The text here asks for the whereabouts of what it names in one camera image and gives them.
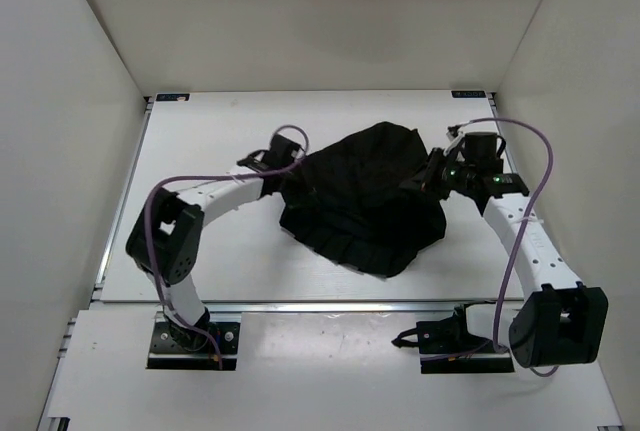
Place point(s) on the corner label sticker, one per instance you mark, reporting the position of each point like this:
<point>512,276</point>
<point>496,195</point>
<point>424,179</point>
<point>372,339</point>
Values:
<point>468,94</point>
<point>172,97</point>

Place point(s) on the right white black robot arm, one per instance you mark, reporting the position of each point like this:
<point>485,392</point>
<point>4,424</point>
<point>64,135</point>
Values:
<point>561,321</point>

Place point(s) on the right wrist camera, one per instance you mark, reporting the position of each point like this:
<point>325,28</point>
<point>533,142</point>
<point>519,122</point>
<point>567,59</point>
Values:
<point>481,150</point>

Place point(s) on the black skirt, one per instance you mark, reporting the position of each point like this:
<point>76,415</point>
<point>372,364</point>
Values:
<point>355,204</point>

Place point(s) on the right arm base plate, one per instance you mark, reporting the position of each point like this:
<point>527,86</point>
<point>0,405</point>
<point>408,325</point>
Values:
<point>445,347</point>

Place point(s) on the left corner label sticker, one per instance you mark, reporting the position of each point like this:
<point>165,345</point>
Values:
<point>172,97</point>

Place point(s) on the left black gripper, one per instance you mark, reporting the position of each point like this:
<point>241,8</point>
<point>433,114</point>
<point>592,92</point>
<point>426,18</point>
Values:
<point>288,195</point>

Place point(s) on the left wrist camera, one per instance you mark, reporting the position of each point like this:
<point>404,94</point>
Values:
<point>282,152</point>

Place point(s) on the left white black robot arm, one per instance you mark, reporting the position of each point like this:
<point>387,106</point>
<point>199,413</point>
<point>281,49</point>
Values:
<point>165,238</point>

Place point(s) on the right corner label sticker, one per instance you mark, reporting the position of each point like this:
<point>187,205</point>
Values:
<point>468,94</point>

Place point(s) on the aluminium front rail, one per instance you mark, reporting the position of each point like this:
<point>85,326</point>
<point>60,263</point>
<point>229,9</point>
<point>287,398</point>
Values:
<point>323,307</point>

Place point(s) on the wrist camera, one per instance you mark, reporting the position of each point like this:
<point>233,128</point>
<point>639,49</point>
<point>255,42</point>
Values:
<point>282,152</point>
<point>481,150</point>

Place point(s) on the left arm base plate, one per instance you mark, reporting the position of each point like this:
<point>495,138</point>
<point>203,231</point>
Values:
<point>171,349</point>

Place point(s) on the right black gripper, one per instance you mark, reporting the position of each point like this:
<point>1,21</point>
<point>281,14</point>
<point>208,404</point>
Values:
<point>426,182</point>

